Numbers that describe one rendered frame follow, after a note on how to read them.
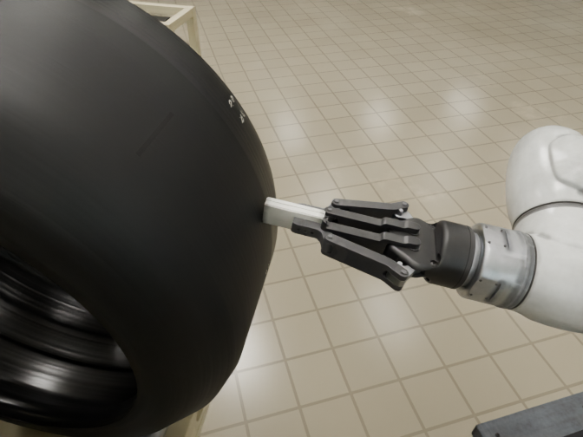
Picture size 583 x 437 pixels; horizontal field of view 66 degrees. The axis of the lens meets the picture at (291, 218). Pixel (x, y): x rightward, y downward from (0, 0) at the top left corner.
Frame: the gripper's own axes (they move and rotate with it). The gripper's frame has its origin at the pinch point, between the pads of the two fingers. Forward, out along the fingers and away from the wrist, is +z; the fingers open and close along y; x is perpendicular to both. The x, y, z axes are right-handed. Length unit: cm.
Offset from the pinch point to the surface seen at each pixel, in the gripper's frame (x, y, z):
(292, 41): 135, -403, 59
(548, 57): 101, -412, -180
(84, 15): -18.1, -0.2, 22.7
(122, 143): -13.5, 11.3, 13.8
